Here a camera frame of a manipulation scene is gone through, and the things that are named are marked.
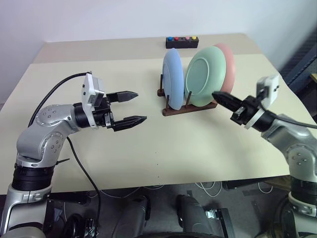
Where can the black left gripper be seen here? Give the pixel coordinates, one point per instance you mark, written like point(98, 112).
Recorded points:
point(104, 116)

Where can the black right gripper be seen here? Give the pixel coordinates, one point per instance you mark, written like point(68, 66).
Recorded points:
point(245, 110)

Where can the pink plate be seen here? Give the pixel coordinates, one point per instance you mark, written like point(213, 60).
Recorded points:
point(229, 69)

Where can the green plate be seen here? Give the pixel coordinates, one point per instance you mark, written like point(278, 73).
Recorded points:
point(205, 74)

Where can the blue plate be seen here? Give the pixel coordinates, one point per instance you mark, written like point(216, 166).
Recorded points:
point(173, 81)

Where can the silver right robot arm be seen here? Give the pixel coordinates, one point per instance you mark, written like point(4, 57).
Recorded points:
point(292, 138)

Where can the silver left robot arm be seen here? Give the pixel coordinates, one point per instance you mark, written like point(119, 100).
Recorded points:
point(37, 134)

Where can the wooden dish rack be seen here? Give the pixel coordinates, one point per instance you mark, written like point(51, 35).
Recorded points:
point(188, 110)

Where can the black button box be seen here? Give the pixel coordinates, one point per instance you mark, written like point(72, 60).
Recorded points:
point(182, 44)

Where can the dark rounded shape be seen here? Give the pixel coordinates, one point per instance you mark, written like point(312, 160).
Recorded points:
point(190, 214)
point(131, 218)

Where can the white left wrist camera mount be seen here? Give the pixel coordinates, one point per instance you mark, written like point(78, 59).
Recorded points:
point(90, 86)

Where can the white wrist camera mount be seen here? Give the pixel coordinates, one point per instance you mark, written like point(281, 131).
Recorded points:
point(272, 86)
point(90, 86)

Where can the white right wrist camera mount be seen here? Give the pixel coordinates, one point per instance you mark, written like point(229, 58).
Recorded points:
point(272, 86)

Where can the dark blue equipment frame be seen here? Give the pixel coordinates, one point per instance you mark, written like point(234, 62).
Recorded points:
point(302, 64)

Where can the black table frame bar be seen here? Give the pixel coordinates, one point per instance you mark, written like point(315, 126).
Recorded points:
point(255, 183)

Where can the black bracket with metal clasp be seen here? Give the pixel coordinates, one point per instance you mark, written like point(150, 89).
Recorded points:
point(220, 220)

